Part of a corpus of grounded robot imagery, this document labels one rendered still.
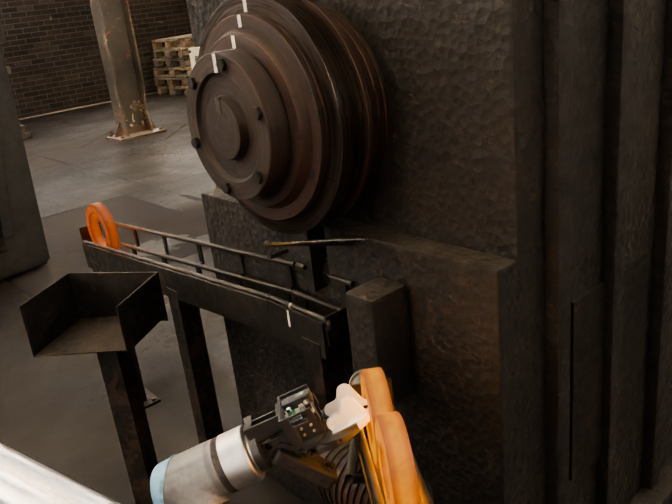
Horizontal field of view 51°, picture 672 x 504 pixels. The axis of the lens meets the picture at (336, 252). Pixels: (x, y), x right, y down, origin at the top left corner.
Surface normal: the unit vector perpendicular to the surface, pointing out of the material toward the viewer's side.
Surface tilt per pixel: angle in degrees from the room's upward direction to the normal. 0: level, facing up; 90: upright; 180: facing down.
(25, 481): 26
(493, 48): 90
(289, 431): 90
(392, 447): 32
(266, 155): 90
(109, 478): 1
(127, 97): 90
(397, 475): 57
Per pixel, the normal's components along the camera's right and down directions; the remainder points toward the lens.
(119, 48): 0.66, 0.20
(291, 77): 0.11, -0.16
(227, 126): -0.74, 0.31
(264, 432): 0.11, 0.34
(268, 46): -0.10, -0.47
